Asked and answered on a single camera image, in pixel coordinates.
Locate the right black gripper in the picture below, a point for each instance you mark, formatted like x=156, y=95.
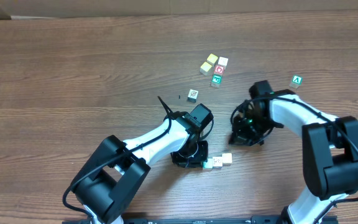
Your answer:
x=244, y=139

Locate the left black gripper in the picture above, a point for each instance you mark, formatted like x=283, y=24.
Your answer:
x=188, y=158

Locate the red M block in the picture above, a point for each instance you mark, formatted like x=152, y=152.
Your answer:
x=208, y=164

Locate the white block blue H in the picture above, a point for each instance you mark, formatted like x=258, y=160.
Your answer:
x=217, y=162

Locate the yellow plain wooden block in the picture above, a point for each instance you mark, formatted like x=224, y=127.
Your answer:
x=227, y=159

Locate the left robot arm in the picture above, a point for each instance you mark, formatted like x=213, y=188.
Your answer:
x=110, y=178

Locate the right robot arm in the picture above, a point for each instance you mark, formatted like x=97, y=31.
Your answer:
x=329, y=148

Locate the white block blue side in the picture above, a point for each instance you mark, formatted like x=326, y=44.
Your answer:
x=192, y=95

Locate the green picture block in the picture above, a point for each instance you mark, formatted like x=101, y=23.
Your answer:
x=216, y=81

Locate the red circle block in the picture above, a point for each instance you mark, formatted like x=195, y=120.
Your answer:
x=218, y=70

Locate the green letter A block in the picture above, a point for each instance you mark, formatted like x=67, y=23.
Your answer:
x=296, y=81

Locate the white block top right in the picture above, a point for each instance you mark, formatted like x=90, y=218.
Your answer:
x=223, y=61

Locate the yellow block lower left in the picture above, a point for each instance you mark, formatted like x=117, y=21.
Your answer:
x=206, y=69

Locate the yellow block upper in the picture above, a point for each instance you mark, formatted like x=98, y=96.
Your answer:
x=212, y=59

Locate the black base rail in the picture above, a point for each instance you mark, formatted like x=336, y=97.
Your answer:
x=256, y=219

